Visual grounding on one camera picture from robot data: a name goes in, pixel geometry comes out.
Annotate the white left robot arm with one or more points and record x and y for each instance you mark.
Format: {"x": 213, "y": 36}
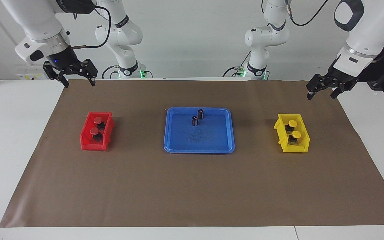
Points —
{"x": 362, "y": 30}

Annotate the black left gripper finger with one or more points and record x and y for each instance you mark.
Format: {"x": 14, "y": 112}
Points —
{"x": 318, "y": 83}
{"x": 342, "y": 87}

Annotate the blue plastic tray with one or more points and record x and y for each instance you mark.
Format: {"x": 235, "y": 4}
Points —
{"x": 212, "y": 136}

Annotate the red push button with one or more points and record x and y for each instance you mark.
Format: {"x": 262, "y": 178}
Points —
{"x": 95, "y": 132}
{"x": 97, "y": 120}

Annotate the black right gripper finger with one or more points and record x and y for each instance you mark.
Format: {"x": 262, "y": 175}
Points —
{"x": 53, "y": 70}
{"x": 90, "y": 70}

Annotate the yellow plastic bin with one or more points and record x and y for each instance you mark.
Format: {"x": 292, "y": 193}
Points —
{"x": 303, "y": 143}

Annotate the yellow push button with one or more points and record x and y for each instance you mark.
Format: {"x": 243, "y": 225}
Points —
{"x": 296, "y": 134}
{"x": 292, "y": 123}

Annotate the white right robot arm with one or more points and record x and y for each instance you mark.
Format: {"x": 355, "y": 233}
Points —
{"x": 38, "y": 20}

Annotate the brown paper table mat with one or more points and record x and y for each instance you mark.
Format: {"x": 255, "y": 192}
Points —
{"x": 192, "y": 186}

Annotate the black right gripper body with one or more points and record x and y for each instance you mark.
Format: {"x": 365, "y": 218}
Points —
{"x": 63, "y": 60}

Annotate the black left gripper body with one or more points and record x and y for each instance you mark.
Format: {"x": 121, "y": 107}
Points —
{"x": 343, "y": 75}

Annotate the red plastic bin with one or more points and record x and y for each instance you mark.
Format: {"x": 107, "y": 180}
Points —
{"x": 88, "y": 143}

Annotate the black cylindrical capacitor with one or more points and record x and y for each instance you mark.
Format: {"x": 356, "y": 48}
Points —
{"x": 201, "y": 113}
{"x": 195, "y": 120}

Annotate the white wall socket box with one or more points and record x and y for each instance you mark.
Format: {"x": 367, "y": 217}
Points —
{"x": 28, "y": 75}

